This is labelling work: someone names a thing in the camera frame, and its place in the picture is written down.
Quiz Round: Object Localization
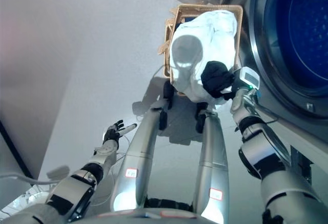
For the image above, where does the silver right robot leg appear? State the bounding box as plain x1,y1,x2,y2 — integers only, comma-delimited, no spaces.
192,110,230,224

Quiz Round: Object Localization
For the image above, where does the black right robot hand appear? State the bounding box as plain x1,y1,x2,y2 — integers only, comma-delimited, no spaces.
222,66,261,101

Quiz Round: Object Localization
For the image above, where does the white floor cable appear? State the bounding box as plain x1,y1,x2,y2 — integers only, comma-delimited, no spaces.
0,171,61,185

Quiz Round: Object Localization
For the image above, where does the white cloth garment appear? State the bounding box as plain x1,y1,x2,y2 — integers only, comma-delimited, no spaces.
169,9,238,110

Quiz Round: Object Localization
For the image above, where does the woven wicker laundry basket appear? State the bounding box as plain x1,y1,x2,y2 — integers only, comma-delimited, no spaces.
157,3,244,97

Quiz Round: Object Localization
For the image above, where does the silver left robot leg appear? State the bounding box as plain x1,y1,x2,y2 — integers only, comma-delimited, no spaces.
111,106,168,212

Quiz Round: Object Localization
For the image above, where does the grey front-load washing machine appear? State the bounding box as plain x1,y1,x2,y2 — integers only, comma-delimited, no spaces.
219,0,328,184

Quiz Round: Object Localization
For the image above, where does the black left robot foot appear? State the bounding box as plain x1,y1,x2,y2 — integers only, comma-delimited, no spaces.
158,81,175,130

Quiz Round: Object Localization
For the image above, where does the black cloth garment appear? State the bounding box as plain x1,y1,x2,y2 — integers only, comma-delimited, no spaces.
200,60,236,99

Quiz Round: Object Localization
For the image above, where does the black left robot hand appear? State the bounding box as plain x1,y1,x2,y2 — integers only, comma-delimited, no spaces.
102,119,138,143

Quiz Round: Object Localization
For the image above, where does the silver robot leg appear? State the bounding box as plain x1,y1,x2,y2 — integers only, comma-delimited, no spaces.
111,106,168,212
192,110,230,224

